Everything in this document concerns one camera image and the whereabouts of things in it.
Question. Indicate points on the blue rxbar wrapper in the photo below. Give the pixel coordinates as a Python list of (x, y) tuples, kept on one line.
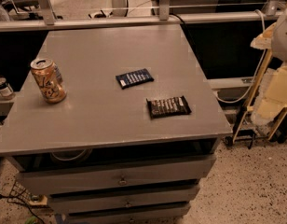
[(134, 78)]

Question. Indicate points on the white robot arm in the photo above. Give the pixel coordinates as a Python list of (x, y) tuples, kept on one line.
[(279, 39)]

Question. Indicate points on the black rxbar wrapper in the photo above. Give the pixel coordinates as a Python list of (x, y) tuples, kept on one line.
[(162, 108)]

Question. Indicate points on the grey drawer cabinet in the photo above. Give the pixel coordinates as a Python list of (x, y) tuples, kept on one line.
[(98, 123)]

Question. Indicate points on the orange soda can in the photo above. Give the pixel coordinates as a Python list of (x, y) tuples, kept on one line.
[(49, 80)]

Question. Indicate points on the bottom grey drawer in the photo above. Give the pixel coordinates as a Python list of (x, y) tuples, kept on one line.
[(132, 214)]

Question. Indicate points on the grey drawer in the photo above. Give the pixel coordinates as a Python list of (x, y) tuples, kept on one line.
[(117, 175), (132, 214), (124, 199)]

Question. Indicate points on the top grey drawer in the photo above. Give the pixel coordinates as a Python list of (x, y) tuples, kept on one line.
[(117, 175)]

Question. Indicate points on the middle grey drawer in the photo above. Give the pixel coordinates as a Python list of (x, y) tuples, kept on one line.
[(124, 199)]

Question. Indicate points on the grey metal rail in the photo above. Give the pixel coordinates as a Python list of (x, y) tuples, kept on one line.
[(40, 25)]

